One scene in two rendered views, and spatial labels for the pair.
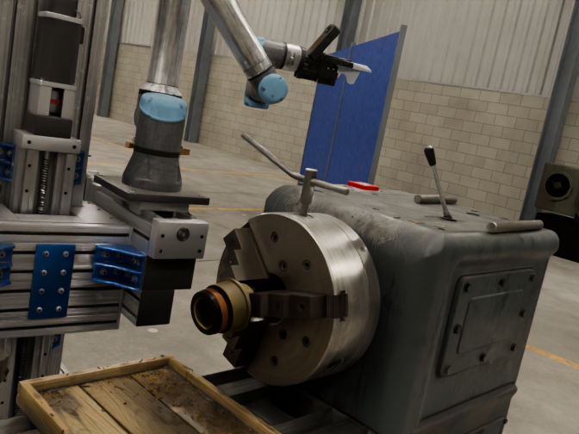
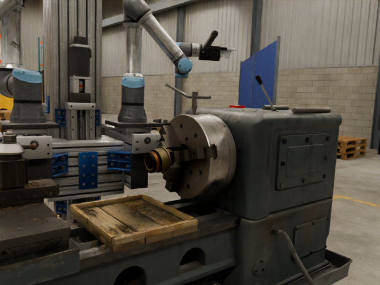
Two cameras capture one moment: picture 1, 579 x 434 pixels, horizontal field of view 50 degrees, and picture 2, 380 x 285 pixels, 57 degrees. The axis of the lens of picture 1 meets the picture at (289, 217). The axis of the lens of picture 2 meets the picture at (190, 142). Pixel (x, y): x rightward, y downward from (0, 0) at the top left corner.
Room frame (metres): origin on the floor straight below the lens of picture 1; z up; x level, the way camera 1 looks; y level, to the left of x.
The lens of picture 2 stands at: (-0.19, -0.21, 1.30)
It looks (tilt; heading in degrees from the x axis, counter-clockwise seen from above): 7 degrees down; 9
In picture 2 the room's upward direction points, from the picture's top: 2 degrees clockwise
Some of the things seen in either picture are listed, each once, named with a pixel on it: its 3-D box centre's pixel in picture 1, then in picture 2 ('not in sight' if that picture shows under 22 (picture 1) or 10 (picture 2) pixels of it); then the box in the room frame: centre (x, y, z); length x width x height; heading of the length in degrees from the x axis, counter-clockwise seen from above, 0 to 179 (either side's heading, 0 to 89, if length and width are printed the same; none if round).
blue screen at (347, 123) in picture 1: (335, 136); (251, 104); (7.93, -0.38, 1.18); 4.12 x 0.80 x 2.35; 9
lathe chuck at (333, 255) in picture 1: (287, 296); (192, 155); (1.11, -0.02, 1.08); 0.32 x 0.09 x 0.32; 47
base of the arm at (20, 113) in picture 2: not in sight; (27, 111); (1.25, 0.74, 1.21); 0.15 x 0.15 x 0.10
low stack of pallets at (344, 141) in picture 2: not in sight; (339, 146); (8.88, -2.59, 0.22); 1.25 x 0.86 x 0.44; 141
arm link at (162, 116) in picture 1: (160, 120); (133, 89); (1.57, 0.37, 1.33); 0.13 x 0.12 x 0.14; 18
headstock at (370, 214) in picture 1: (401, 287); (259, 152); (1.42, -0.29, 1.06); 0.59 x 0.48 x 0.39; 137
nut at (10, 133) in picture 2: not in sight; (9, 137); (0.72, 0.46, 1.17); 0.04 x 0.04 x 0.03
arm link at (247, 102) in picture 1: (260, 88); (181, 67); (1.76, 0.15, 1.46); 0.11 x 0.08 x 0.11; 18
